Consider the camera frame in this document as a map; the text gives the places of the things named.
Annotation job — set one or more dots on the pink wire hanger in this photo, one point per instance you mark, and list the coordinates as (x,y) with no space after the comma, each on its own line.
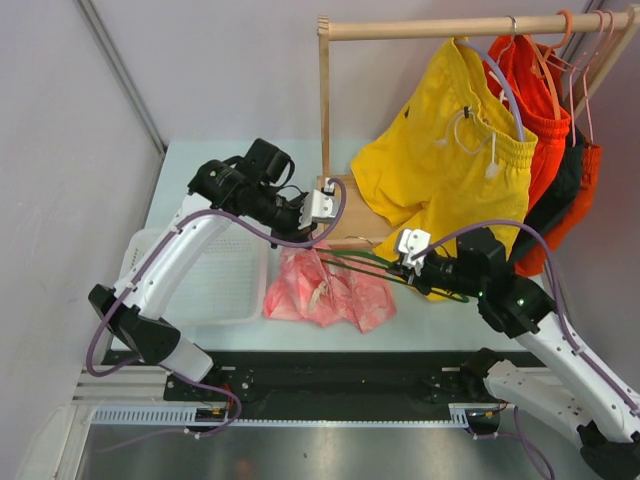
(578,70)

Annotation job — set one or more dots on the black and orange shorts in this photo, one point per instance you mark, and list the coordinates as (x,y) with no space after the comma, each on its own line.
(570,196)

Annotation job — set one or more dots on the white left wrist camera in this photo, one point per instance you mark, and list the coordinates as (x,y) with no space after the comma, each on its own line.
(319,206)

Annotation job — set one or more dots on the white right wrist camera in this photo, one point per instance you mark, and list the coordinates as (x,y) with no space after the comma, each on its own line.
(409,243)

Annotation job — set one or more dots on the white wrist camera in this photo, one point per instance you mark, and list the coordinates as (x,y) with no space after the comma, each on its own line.
(319,206)
(409,243)

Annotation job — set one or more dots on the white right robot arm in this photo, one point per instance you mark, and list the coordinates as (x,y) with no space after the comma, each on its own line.
(592,408)

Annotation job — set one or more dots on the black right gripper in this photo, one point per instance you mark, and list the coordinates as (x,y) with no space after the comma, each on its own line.
(419,281)

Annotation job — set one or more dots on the white plastic basket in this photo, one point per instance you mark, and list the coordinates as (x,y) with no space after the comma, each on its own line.
(224,285)

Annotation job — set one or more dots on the green wire hanger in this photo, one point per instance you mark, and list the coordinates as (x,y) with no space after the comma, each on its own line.
(368,263)

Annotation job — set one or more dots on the lavender plastic hanger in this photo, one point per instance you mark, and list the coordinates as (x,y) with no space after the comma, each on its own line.
(494,67)

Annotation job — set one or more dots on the yellow shorts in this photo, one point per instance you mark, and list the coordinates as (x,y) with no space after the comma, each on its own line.
(453,156)

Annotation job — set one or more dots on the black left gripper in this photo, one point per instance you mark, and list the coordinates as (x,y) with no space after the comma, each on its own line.
(292,234)

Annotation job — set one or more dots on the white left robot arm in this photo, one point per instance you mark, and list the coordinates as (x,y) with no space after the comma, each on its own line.
(243,190)

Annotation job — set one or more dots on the white slotted cable duct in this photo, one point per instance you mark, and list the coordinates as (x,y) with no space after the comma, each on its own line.
(202,417)

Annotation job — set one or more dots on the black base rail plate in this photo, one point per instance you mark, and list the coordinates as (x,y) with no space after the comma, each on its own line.
(367,385)

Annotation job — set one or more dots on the pink patterned shorts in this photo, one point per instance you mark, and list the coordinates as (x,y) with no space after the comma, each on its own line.
(308,290)

